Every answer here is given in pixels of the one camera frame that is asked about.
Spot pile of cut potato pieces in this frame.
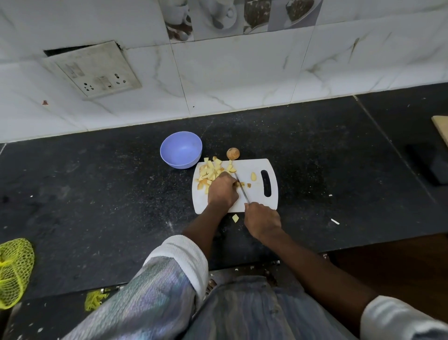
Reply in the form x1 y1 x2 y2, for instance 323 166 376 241
197 156 238 195

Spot person's left forearm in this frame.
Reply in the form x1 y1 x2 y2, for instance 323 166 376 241
181 203 230 254

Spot white wall socket panel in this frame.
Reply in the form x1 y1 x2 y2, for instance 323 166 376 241
41 40 143 102

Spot steel kitchen knife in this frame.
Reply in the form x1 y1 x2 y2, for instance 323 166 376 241
235 173 251 204

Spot person's right hand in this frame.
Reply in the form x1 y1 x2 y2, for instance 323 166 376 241
244 202 283 241

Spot person's right forearm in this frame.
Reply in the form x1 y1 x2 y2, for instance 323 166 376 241
258 228 379 331

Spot yellow mesh scrap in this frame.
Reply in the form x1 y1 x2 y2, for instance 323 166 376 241
85 291 110 312

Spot white shiny shirt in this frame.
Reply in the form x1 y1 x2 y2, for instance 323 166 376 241
62 235 448 340

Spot white plastic cutting board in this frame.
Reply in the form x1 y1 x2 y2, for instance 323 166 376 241
191 158 279 215

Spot person's left hand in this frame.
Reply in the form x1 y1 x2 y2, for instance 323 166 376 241
207 172 240 209

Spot blue-grey striped trousers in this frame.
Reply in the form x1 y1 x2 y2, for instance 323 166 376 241
184 275 352 340

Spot purple plastic bowl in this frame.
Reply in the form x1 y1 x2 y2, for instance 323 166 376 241
160 131 203 170

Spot yellow mesh bag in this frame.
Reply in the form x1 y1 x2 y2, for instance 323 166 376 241
0 238 35 310

